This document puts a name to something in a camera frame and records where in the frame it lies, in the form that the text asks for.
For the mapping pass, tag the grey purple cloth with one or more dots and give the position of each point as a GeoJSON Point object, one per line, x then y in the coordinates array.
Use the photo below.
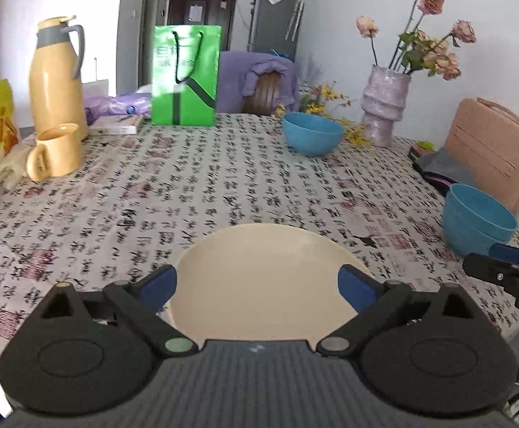
{"type": "Point", "coordinates": [438, 162]}

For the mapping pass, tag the purple jacket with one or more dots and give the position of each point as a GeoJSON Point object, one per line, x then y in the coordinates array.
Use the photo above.
{"type": "Point", "coordinates": [235, 80]}

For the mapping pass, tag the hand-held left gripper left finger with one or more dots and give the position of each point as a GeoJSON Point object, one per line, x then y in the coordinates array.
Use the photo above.
{"type": "Point", "coordinates": [159, 287]}

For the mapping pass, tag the yellow flower sprig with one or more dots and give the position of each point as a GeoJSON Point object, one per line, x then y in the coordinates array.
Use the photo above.
{"type": "Point", "coordinates": [357, 136]}

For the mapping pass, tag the white book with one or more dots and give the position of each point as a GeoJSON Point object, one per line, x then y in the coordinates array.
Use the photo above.
{"type": "Point", "coordinates": [116, 128]}

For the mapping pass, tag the white plastic wrapper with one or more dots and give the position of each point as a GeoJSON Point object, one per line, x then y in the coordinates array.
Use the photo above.
{"type": "Point", "coordinates": [12, 167]}

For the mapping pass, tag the yellow mug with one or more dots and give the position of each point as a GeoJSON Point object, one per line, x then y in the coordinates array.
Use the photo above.
{"type": "Point", "coordinates": [58, 151]}

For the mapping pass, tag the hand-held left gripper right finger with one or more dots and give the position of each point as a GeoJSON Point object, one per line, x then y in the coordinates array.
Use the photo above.
{"type": "Point", "coordinates": [357, 287]}

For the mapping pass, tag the green paper bag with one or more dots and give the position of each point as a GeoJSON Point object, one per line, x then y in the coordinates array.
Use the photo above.
{"type": "Point", "coordinates": [166, 98]}

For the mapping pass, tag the cream plate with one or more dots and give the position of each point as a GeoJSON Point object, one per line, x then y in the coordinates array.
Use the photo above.
{"type": "Point", "coordinates": [264, 276]}

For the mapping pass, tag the dark brown door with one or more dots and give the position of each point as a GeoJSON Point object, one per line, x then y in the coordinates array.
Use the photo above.
{"type": "Point", "coordinates": [210, 0]}

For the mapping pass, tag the yellow thermos jug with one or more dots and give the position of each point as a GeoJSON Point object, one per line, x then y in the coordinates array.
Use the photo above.
{"type": "Point", "coordinates": [56, 84]}

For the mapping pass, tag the purple plastic package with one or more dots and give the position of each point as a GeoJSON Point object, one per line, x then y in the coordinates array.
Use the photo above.
{"type": "Point", "coordinates": [112, 105]}

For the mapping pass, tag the white umbrella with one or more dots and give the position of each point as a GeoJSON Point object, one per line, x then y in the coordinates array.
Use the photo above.
{"type": "Point", "coordinates": [296, 13]}

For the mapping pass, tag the grey refrigerator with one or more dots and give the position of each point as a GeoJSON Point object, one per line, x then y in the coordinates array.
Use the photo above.
{"type": "Point", "coordinates": [268, 26]}

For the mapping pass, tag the wooden chair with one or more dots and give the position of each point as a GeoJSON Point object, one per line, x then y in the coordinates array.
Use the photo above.
{"type": "Point", "coordinates": [266, 96]}

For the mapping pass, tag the blue bowl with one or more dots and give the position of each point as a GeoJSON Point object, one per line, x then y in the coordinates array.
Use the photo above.
{"type": "Point", "coordinates": [464, 243]}
{"type": "Point", "coordinates": [478, 207]}
{"type": "Point", "coordinates": [313, 138]}

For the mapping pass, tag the pink ceramic vase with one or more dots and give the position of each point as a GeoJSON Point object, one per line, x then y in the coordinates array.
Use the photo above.
{"type": "Point", "coordinates": [382, 107]}

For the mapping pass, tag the pink case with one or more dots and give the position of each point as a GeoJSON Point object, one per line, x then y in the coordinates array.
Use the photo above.
{"type": "Point", "coordinates": [487, 151]}

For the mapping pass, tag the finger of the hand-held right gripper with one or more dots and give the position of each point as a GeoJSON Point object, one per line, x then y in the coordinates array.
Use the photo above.
{"type": "Point", "coordinates": [500, 274]}
{"type": "Point", "coordinates": [516, 255]}

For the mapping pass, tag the dried rose bouquet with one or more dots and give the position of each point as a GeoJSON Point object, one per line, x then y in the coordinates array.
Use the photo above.
{"type": "Point", "coordinates": [431, 2]}

